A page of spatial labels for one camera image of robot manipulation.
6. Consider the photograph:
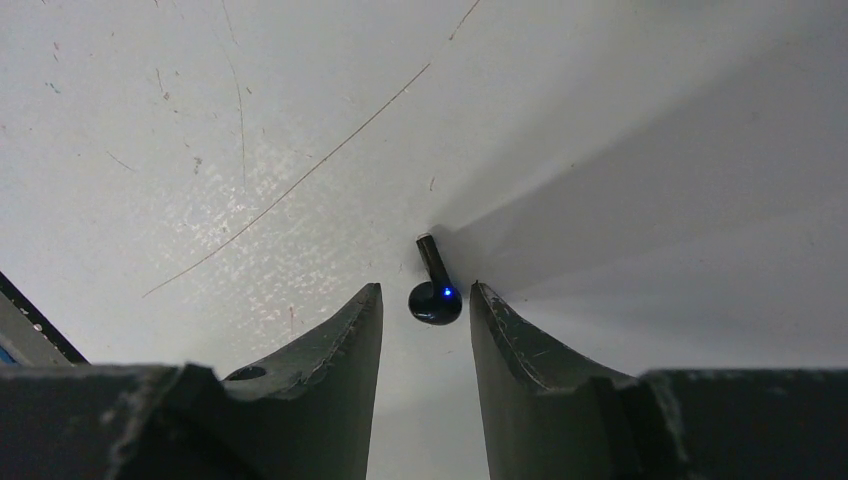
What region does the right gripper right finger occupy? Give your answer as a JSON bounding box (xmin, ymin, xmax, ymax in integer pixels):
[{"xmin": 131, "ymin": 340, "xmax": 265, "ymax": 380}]
[{"xmin": 469, "ymin": 283, "xmax": 847, "ymax": 479}]

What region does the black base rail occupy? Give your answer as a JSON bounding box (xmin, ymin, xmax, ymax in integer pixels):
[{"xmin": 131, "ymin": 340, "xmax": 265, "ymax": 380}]
[{"xmin": 1, "ymin": 274, "xmax": 89, "ymax": 367}]

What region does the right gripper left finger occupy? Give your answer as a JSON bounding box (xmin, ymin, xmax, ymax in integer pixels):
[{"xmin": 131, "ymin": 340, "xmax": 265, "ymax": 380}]
[{"xmin": 1, "ymin": 283, "xmax": 383, "ymax": 479}]

